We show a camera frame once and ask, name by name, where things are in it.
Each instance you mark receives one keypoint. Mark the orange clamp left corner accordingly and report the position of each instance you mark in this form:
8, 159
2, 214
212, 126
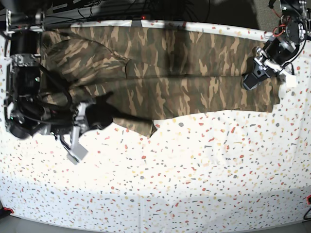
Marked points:
8, 210

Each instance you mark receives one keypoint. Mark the camouflage T-shirt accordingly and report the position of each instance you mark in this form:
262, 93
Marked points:
156, 73

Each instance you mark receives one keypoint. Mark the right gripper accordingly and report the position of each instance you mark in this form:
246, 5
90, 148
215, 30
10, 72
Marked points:
74, 120

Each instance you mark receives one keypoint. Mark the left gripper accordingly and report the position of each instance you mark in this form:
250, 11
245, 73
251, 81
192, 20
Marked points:
272, 56

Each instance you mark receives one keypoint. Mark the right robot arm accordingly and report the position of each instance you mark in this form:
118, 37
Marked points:
25, 112

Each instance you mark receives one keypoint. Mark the orange clamp right corner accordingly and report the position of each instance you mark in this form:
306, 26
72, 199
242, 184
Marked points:
309, 200

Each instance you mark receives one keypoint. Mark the terrazzo pattern table cloth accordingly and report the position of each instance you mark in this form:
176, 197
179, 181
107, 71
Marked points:
213, 172

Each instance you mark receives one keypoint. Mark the orange clamp corner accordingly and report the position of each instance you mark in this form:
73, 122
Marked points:
309, 200
8, 210

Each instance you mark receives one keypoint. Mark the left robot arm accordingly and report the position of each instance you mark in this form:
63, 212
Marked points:
295, 26

